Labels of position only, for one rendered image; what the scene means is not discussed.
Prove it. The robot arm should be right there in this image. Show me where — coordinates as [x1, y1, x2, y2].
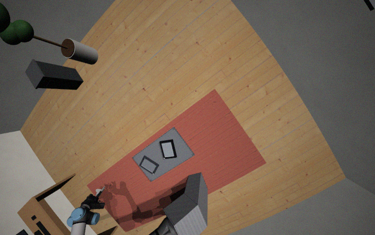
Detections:
[67, 202, 178, 235]

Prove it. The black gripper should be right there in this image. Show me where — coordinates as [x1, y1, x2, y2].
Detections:
[81, 186, 105, 210]

